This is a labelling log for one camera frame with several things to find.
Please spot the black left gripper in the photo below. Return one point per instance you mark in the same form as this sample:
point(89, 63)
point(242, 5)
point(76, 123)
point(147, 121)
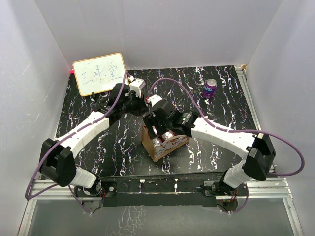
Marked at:
point(141, 109)

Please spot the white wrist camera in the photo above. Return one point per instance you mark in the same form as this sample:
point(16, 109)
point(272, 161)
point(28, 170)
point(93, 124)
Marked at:
point(153, 100)
point(136, 85)

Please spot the red soda can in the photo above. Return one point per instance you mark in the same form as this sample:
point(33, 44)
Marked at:
point(156, 141)

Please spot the patterned canvas tote bag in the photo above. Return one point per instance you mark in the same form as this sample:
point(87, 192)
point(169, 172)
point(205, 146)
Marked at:
point(167, 146)

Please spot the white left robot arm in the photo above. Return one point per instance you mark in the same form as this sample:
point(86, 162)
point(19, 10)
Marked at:
point(57, 156)

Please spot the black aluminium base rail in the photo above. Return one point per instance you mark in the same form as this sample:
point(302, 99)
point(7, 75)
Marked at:
point(190, 189)

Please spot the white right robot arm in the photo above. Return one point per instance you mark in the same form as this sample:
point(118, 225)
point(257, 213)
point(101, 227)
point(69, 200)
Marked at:
point(256, 150)

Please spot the purple Fanta can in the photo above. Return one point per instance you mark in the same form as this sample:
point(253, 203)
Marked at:
point(209, 88)

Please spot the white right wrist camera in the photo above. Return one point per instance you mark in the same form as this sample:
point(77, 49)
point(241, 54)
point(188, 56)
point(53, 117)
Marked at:
point(153, 100)

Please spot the small framed whiteboard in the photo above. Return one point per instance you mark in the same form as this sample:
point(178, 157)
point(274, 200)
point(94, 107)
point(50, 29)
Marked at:
point(99, 74)

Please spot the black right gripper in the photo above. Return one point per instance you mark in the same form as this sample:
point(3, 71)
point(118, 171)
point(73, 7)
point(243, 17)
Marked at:
point(151, 120)

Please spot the red Coca-Cola can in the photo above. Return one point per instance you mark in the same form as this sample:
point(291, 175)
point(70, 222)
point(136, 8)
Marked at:
point(167, 135)

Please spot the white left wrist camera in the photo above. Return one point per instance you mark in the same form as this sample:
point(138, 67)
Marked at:
point(136, 85)

